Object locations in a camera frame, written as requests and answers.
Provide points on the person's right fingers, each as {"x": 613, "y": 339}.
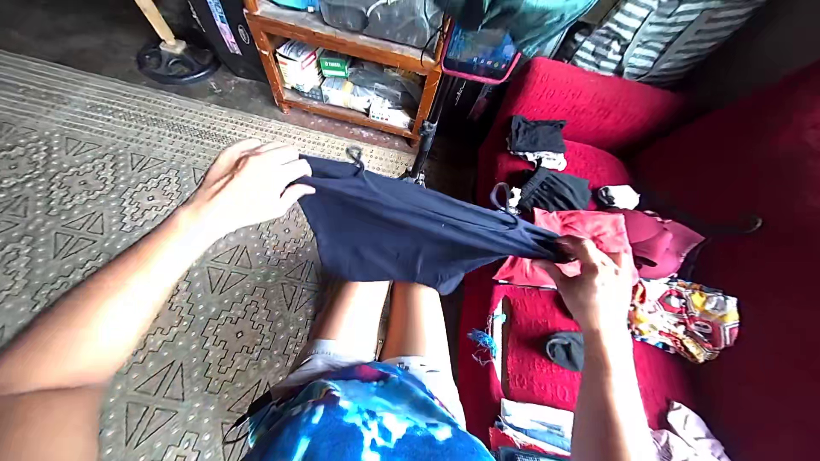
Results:
{"x": 583, "y": 250}

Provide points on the brown wooden shelf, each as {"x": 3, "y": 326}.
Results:
{"x": 352, "y": 45}

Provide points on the blue frayed threads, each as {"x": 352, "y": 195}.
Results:
{"x": 484, "y": 341}

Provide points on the maroon pink bra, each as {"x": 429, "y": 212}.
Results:
{"x": 666, "y": 240}

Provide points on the black case with colourful sticker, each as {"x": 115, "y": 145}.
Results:
{"x": 224, "y": 38}

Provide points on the beige geometric patterned rug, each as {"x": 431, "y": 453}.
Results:
{"x": 237, "y": 307}

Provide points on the person's right hand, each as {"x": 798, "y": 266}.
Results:
{"x": 599, "y": 288}

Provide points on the person's body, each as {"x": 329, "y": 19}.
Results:
{"x": 365, "y": 422}

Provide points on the person's left hand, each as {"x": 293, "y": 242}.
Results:
{"x": 240, "y": 185}

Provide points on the wooden pole with black base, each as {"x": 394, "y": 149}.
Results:
{"x": 171, "y": 61}

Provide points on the red upholstered sofa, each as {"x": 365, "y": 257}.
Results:
{"x": 544, "y": 320}

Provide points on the black folded cloth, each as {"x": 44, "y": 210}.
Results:
{"x": 535, "y": 133}

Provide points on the pale lilac crumpled cloth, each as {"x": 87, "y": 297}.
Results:
{"x": 689, "y": 435}

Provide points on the teal fabric bundle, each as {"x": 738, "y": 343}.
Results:
{"x": 538, "y": 19}

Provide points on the black tripod stand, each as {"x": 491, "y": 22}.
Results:
{"x": 425, "y": 144}

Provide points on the colourful printed folded garment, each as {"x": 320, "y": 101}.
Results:
{"x": 692, "y": 314}

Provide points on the grey white striped bag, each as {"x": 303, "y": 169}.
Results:
{"x": 653, "y": 38}

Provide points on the black box with white print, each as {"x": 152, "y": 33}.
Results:
{"x": 456, "y": 102}

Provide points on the white patterned cloth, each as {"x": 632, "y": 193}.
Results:
{"x": 549, "y": 159}

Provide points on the person's left thumb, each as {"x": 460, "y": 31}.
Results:
{"x": 296, "y": 193}

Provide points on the person's legs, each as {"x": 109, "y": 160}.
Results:
{"x": 416, "y": 320}

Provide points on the stack of folded clothes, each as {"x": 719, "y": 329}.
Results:
{"x": 537, "y": 426}

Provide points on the black gathered shorts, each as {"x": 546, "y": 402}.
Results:
{"x": 554, "y": 190}

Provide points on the person's right forearm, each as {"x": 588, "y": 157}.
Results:
{"x": 608, "y": 397}

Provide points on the small white rolled cloth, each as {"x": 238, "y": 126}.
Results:
{"x": 619, "y": 196}

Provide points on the person's left forearm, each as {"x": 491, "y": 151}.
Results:
{"x": 122, "y": 301}

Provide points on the coral red folded shirt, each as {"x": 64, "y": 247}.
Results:
{"x": 586, "y": 224}

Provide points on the person's right thumb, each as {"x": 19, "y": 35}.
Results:
{"x": 552, "y": 271}

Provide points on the dark grey rolled cloth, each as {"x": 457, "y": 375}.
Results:
{"x": 565, "y": 351}

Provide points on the person's left fingers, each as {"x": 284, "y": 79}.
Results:
{"x": 282, "y": 160}

